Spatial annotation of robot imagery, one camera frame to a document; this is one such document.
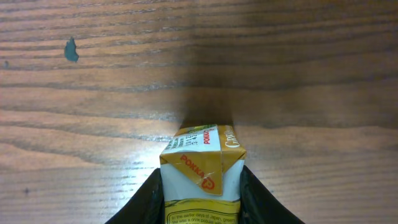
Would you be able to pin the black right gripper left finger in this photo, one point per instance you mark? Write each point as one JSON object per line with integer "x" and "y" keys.
{"x": 146, "y": 206}

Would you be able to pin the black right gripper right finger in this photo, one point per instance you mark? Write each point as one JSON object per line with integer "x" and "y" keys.
{"x": 258, "y": 205}

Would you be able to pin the green tea drink carton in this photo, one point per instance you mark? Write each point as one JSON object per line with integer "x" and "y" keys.
{"x": 200, "y": 170}

